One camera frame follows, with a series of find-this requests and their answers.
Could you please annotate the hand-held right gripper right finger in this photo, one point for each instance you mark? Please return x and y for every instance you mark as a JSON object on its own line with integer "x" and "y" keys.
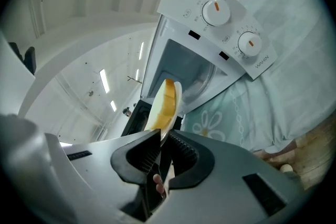
{"x": 231, "y": 186}

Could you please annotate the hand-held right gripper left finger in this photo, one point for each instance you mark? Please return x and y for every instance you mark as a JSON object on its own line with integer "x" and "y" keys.
{"x": 92, "y": 178}

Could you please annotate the white round plate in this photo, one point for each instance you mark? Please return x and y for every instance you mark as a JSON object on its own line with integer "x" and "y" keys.
{"x": 179, "y": 94}

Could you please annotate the person's right hand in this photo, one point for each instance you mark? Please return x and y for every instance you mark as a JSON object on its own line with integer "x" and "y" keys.
{"x": 159, "y": 184}

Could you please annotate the ceiling light panel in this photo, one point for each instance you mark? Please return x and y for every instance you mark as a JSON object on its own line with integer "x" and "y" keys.
{"x": 104, "y": 81}
{"x": 113, "y": 105}
{"x": 137, "y": 74}
{"x": 141, "y": 50}

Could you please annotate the pale green floral tablecloth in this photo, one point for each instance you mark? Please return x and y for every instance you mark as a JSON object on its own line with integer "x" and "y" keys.
{"x": 288, "y": 73}

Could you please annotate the black office chair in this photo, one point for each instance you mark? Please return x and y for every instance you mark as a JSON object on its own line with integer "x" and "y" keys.
{"x": 30, "y": 60}
{"x": 15, "y": 50}

